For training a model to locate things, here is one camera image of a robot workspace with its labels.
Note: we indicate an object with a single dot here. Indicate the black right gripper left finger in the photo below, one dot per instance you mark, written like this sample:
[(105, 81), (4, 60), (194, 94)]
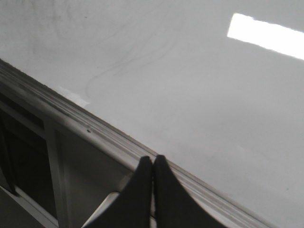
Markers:
[(131, 209)]

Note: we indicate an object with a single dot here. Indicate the grey metal table frame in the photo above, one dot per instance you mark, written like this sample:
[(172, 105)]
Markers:
[(51, 176)]

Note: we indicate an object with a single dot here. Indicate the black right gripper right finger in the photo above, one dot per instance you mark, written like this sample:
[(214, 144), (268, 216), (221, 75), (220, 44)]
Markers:
[(174, 207)]

